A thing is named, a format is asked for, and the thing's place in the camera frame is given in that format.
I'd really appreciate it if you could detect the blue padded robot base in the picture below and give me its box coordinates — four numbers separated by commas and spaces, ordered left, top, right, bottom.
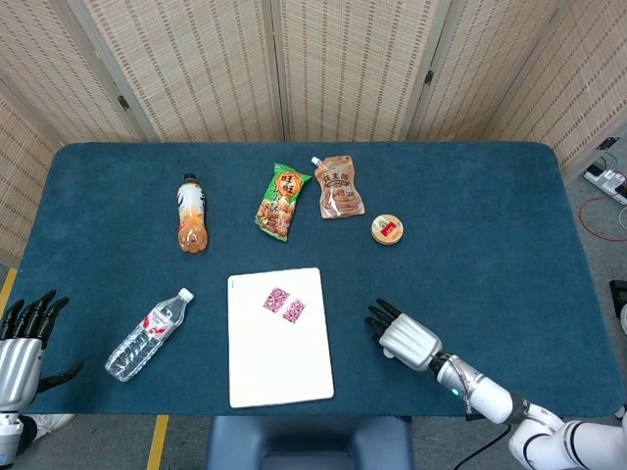
205, 415, 415, 470

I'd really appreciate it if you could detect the pink patterned card packet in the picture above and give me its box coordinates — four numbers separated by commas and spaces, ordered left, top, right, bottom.
262, 286, 307, 325

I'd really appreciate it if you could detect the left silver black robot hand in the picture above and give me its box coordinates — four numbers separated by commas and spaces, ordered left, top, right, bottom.
0, 289, 84, 411

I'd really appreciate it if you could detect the blue table cloth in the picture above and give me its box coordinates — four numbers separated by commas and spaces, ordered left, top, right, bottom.
9, 141, 619, 418

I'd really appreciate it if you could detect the white rectangular board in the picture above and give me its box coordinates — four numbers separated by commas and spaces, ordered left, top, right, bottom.
226, 266, 336, 409

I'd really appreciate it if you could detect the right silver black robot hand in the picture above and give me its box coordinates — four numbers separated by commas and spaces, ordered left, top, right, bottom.
363, 298, 444, 373

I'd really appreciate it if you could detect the white shoe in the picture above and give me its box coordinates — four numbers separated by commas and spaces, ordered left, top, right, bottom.
23, 413, 77, 440

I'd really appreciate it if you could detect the woven folding screen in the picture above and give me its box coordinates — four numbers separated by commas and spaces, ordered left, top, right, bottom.
0, 0, 627, 265

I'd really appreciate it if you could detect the brown spout pouch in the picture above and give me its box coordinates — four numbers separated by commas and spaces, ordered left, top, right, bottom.
311, 155, 366, 220

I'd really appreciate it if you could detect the round gold tin red label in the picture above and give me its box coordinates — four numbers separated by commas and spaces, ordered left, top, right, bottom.
370, 213, 407, 245

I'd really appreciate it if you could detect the green snack bag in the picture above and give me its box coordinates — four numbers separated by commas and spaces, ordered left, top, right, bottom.
254, 162, 314, 244

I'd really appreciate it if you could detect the orange drink bottle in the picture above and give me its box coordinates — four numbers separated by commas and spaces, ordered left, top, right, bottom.
176, 172, 210, 254

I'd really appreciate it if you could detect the clear water bottle red label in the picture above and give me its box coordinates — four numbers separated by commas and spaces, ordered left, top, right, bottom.
104, 287, 195, 383

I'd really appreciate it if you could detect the thin red cable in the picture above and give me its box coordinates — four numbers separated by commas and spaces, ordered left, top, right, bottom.
578, 196, 627, 242

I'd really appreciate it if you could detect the white power strip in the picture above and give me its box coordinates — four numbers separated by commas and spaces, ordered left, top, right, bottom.
582, 164, 627, 206

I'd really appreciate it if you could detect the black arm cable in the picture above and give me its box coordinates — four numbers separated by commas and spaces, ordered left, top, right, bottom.
458, 425, 513, 470

